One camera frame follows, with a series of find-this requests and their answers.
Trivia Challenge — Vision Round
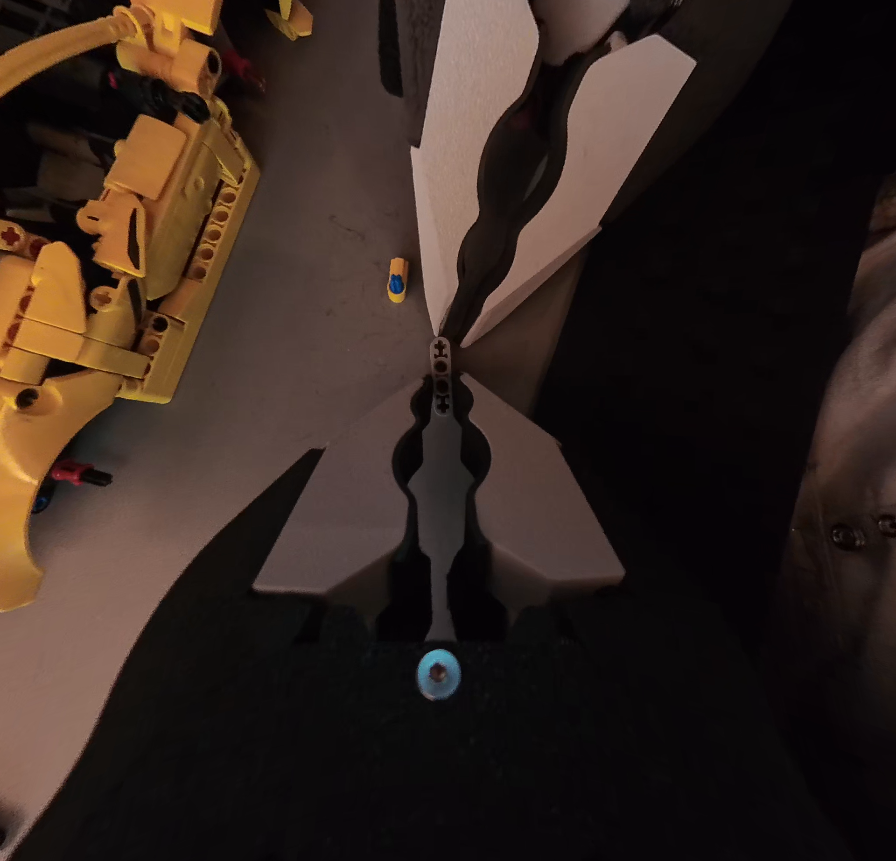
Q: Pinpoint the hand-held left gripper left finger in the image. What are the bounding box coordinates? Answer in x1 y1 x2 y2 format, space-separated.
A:
253 378 435 641

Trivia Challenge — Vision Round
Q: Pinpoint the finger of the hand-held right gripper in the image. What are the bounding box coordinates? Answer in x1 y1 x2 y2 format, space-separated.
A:
458 33 699 348
409 0 541 338

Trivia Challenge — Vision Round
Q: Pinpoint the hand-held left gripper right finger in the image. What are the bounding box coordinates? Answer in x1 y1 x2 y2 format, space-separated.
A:
448 374 626 641

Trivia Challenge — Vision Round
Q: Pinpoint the grey beam piece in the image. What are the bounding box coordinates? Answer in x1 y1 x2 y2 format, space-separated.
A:
428 338 456 417

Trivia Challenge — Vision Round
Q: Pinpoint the yellow brick car model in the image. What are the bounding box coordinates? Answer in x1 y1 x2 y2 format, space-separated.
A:
0 0 316 613

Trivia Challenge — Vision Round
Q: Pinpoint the grey desk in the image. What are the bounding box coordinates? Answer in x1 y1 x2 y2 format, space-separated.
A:
0 0 589 827

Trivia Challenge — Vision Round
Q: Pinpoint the black fleece-lined jacket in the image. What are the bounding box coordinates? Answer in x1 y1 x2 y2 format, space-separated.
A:
539 0 896 861

